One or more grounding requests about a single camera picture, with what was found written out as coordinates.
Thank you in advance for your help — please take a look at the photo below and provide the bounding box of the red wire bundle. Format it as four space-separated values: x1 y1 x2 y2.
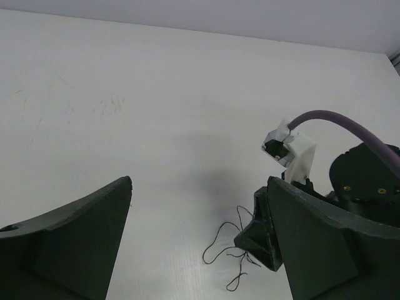
202 205 262 291

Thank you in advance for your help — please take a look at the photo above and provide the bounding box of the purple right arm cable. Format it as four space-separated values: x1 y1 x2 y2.
287 109 400 176

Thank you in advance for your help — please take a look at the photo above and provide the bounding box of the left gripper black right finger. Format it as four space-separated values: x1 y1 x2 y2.
267 177 399 299

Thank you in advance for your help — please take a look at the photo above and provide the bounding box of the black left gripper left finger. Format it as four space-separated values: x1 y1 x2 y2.
1 176 133 299

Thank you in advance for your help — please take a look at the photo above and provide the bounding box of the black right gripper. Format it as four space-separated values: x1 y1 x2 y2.
234 175 340 271

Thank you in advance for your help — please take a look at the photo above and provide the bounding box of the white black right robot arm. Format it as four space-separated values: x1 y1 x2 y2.
234 143 399 271

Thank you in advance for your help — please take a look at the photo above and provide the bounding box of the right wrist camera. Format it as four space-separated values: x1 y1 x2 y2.
261 119 317 184

